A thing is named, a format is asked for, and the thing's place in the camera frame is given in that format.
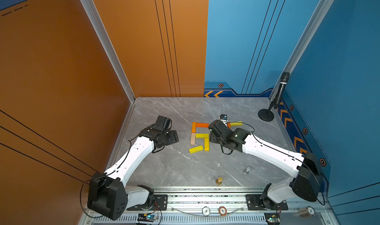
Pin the white round token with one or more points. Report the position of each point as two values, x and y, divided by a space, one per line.
206 211

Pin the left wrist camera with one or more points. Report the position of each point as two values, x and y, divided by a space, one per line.
163 124

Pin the brass weight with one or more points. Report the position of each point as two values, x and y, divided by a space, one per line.
219 180

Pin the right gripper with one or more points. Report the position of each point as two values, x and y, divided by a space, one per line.
212 137

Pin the yellow block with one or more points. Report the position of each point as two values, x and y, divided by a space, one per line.
196 149
238 123
206 144

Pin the left green circuit board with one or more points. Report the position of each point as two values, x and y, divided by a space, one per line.
146 218

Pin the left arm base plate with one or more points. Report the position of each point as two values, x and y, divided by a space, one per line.
159 201

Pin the beige block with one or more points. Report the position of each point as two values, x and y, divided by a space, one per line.
193 139

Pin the light orange block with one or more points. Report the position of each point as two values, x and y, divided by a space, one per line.
194 127

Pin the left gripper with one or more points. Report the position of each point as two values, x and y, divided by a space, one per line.
173 137

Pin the copper round token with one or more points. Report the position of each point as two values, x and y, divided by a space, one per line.
222 211

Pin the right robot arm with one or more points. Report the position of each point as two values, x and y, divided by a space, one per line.
305 175

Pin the silver weight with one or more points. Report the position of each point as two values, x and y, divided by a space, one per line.
246 171

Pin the right green circuit board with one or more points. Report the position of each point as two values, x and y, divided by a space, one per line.
272 219

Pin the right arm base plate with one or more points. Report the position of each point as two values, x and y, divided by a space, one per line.
254 202

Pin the green circuit board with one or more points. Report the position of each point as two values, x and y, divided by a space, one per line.
272 219
146 218

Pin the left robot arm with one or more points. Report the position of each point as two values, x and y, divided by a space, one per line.
108 195

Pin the yellow block horizontal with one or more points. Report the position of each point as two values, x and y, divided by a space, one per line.
202 136

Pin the black microphone on stand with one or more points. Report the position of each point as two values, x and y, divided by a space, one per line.
266 114

